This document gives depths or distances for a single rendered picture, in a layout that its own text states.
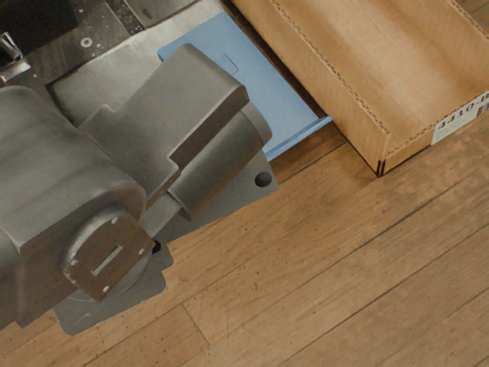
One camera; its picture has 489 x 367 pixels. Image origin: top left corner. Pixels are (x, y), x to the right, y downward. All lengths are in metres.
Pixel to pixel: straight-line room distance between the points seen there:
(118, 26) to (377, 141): 0.27
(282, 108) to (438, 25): 0.15
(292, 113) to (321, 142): 0.04
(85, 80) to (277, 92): 0.16
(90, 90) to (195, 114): 0.38
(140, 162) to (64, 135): 0.05
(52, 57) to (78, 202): 0.50
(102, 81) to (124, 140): 0.37
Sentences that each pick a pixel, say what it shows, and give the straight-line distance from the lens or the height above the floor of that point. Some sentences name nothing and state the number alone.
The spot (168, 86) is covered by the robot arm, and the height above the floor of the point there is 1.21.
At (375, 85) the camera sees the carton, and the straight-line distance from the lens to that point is 0.78.
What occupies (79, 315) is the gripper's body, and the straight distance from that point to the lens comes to 0.53.
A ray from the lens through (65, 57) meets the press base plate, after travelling 0.83.
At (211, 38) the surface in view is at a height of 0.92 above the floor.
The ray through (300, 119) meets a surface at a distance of 0.74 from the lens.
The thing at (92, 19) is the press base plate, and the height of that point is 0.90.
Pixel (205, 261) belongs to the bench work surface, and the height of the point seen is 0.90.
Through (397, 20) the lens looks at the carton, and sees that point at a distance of 0.82.
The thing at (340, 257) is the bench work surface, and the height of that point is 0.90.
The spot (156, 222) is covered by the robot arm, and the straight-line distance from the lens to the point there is 0.43.
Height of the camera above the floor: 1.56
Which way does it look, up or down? 63 degrees down
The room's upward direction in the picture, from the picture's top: 6 degrees counter-clockwise
